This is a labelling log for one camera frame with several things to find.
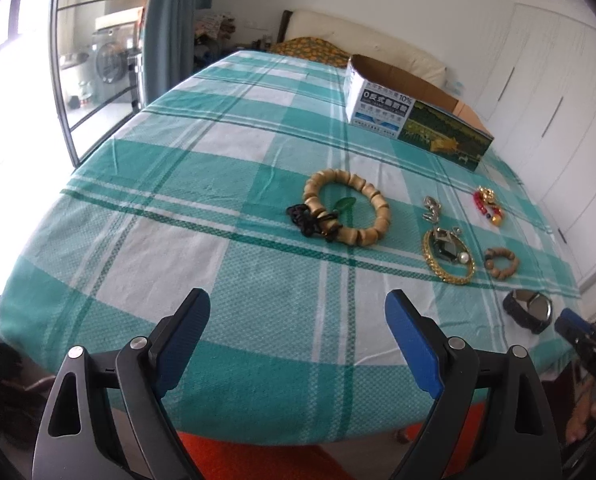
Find large wooden bead bracelet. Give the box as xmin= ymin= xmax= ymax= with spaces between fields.
xmin=303 ymin=170 xmax=392 ymax=247

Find white wardrobe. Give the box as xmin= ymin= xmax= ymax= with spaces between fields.
xmin=473 ymin=2 xmax=596 ymax=281

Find black wristwatch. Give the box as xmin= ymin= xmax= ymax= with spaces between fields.
xmin=502 ymin=289 xmax=555 ymax=335

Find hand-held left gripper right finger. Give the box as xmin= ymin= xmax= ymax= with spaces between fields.
xmin=384 ymin=289 xmax=563 ymax=480

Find cream padded headboard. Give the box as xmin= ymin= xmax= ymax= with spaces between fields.
xmin=280 ymin=9 xmax=446 ymax=93

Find square silver pendant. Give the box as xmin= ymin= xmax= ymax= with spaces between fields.
xmin=432 ymin=229 xmax=461 ymax=262

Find grey washing machine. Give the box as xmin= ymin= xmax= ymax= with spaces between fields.
xmin=90 ymin=30 xmax=141 ymax=96

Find small wooden bead bracelet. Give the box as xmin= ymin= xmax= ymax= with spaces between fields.
xmin=484 ymin=248 xmax=520 ymax=277

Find green white checked cloth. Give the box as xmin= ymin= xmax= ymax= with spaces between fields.
xmin=0 ymin=50 xmax=584 ymax=448

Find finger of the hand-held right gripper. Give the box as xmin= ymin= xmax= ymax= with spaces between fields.
xmin=554 ymin=308 xmax=596 ymax=350

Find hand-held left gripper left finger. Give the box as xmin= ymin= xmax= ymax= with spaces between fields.
xmin=32 ymin=287 xmax=212 ymax=480

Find cardboard box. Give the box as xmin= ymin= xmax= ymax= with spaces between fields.
xmin=344 ymin=54 xmax=495 ymax=173

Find black framed glass door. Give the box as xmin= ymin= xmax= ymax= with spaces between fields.
xmin=48 ymin=0 xmax=151 ymax=166

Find pile of clutter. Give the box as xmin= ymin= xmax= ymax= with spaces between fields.
xmin=194 ymin=10 xmax=236 ymax=68

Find gold chain bracelet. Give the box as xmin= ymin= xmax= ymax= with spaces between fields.
xmin=422 ymin=227 xmax=475 ymax=286

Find blue grey curtain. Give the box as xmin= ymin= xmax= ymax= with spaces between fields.
xmin=140 ymin=0 xmax=224 ymax=111

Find orange patterned bedspread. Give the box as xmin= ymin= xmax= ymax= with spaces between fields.
xmin=269 ymin=36 xmax=351 ymax=68

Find person's right hand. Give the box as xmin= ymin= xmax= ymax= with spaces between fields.
xmin=567 ymin=385 xmax=596 ymax=445

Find black bead necklace green pendant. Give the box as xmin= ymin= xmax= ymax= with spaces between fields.
xmin=286 ymin=197 xmax=354 ymax=242

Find red bead bracelet gold charm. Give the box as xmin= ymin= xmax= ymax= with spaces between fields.
xmin=473 ymin=186 xmax=505 ymax=228

